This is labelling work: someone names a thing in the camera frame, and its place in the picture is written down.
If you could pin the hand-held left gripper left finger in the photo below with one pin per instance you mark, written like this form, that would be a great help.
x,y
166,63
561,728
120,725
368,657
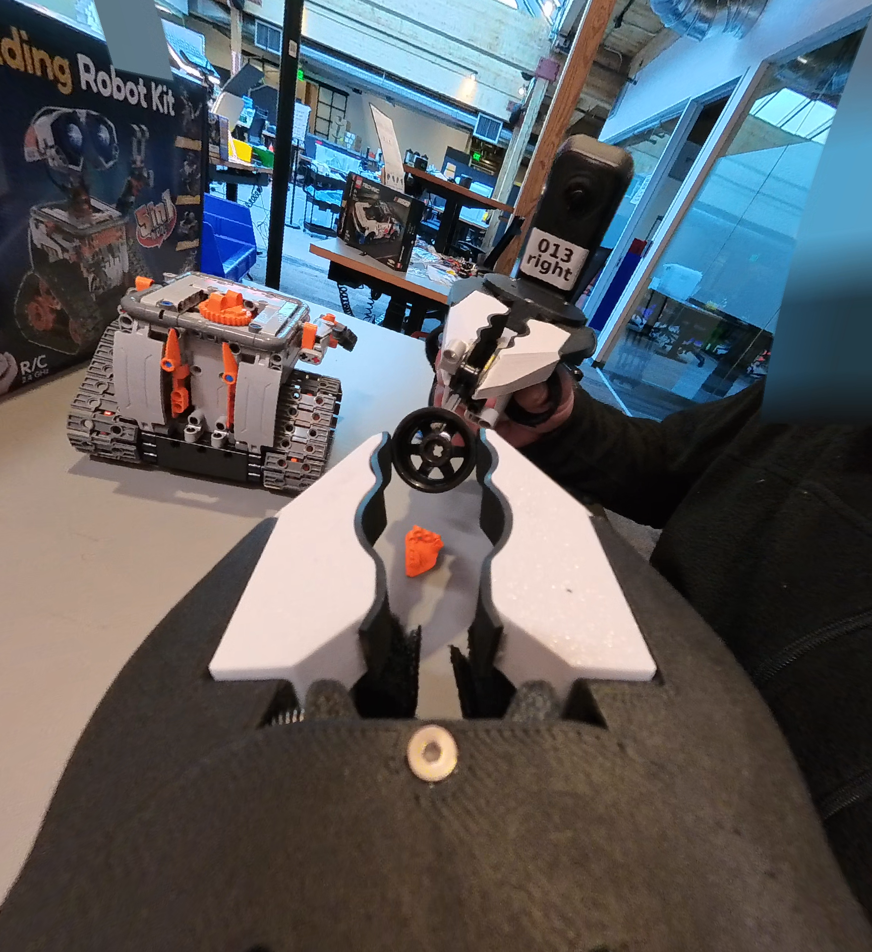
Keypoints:
x,y
294,595

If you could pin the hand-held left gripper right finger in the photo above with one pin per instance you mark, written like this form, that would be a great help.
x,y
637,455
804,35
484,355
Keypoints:
x,y
569,595

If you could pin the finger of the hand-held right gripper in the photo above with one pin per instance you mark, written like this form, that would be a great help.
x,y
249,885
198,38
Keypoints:
x,y
529,361
465,327

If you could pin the black toy wheel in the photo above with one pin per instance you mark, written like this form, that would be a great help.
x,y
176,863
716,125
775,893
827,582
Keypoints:
x,y
433,448

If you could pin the person's right forearm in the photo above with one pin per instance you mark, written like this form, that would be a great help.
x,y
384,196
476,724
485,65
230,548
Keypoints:
x,y
644,454

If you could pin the person's right hand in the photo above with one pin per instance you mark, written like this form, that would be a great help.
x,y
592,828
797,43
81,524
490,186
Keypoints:
x,y
555,401

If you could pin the wooden workbench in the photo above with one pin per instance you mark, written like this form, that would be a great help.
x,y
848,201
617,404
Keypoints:
x,y
361,266

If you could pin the orange toy panel piece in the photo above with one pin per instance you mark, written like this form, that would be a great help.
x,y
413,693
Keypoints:
x,y
422,554

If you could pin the toy car box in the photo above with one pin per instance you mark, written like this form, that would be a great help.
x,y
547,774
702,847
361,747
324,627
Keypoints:
x,y
380,219

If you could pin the grey orange tracked toy robot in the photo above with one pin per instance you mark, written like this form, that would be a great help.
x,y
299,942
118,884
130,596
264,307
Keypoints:
x,y
205,372

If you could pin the person's dark sweater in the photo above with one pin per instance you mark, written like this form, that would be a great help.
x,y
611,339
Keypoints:
x,y
815,595

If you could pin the black metal pole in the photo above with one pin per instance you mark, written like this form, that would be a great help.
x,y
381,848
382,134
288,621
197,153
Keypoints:
x,y
285,149

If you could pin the blue storage bin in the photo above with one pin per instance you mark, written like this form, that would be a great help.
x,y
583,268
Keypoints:
x,y
227,238

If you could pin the blue robot kit box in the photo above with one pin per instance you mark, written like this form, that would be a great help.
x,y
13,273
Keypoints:
x,y
71,186

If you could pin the wooden post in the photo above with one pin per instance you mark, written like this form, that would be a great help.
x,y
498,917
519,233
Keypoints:
x,y
566,111

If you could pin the silver ventilation duct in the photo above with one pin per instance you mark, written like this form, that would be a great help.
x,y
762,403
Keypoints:
x,y
703,18

